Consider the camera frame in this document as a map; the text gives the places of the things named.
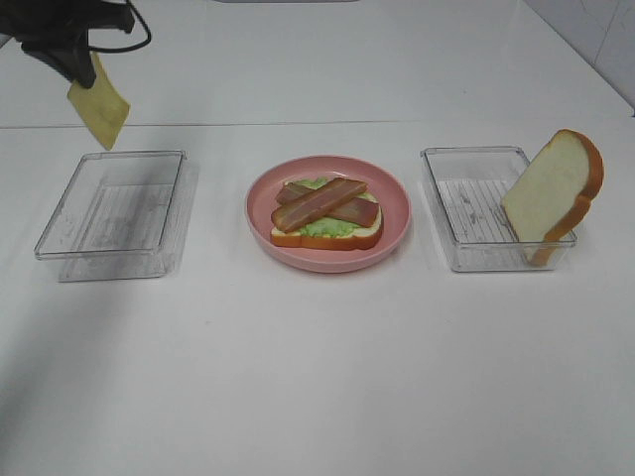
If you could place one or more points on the leaning bread slice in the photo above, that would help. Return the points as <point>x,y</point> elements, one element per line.
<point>554,193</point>

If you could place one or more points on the white bread slice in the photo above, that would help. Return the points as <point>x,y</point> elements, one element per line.
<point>286,239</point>

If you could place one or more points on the pink round plate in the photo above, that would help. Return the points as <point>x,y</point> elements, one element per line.
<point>392,197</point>

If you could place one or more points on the yellow cheese slice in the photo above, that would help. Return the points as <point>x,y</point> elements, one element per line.
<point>101,108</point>

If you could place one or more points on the clear plastic bread tray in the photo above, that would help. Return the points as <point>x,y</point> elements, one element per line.
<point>464,187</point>

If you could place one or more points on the clear plastic ingredient tray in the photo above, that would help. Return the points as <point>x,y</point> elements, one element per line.
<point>122,216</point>

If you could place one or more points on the bacon strip front curved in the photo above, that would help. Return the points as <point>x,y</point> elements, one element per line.
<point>316,203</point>

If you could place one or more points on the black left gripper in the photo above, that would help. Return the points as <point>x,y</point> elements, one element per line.
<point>56,32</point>

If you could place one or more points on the green lettuce leaf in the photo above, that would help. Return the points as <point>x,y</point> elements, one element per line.
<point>334,228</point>

